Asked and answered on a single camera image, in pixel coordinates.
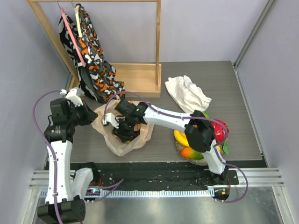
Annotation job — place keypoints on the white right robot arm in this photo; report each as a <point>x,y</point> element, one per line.
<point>197,128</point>

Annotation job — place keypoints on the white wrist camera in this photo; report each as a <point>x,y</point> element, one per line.
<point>73,95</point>
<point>110,119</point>

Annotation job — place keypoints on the translucent plastic shopping bag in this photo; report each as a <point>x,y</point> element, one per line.
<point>121,144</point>

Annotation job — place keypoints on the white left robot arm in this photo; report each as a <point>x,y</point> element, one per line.
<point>64,203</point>

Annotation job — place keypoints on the pink clothes hanger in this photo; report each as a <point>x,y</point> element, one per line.
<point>72,36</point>

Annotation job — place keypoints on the wooden clothes rack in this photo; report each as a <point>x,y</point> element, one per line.
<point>141,78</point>

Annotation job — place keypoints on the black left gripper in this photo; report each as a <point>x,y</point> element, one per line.
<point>89,115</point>

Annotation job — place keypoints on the orange camouflage patterned garment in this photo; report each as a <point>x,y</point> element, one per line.
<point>97,79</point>

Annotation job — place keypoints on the white slotted cable duct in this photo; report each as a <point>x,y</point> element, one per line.
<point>152,194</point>

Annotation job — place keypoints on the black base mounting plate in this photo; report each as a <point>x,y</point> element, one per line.
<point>159,176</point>

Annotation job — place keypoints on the cream clothes hanger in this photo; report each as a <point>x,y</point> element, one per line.
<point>76,9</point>

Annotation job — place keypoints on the green fake mango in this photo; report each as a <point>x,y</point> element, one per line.
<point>191,154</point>

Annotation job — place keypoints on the green fake watermelon ball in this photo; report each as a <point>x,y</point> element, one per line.
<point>205,115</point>

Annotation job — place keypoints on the speckled ceramic plate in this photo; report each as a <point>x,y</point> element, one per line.
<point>202,162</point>

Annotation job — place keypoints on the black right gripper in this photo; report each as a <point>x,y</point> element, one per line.
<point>126,130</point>

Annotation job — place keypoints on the white crumpled cloth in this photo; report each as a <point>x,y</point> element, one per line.
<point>188,96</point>

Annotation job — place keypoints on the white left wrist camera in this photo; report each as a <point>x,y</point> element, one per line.
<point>73,95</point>

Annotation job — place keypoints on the yellow fake banana bunch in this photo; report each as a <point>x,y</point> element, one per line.
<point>181,138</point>

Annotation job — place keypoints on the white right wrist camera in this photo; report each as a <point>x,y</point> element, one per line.
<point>110,119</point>

